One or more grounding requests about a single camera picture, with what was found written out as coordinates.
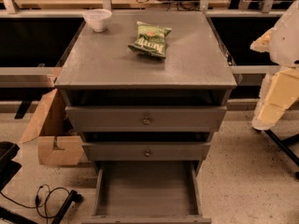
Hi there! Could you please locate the black bin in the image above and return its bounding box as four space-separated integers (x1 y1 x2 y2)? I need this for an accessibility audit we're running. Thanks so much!
0 141 21 190

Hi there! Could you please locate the grey middle drawer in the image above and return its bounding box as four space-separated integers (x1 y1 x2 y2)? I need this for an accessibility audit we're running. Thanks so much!
82 142 210 161

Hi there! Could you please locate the white bowl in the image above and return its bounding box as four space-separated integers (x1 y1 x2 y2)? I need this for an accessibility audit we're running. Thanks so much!
83 8 112 32

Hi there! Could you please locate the grey drawer cabinet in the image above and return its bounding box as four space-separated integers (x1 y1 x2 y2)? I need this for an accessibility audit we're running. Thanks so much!
54 9 238 173

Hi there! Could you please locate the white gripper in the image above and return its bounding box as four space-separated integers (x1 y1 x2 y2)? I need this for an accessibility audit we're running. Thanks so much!
249 0 299 130

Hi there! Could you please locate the cardboard box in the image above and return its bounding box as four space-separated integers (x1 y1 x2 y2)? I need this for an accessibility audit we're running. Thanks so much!
20 88 83 166

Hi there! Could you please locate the grey open bottom drawer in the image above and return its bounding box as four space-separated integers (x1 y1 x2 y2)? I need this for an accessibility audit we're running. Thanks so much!
81 161 212 224

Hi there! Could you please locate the green jalapeno chip bag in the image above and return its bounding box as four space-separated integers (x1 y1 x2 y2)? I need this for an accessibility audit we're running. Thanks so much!
128 21 172 59

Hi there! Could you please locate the black stand leg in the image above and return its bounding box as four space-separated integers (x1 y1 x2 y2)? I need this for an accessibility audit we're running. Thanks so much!
265 130 299 166

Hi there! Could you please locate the grey top drawer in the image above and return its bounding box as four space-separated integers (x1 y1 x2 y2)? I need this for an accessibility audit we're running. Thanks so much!
65 106 226 133

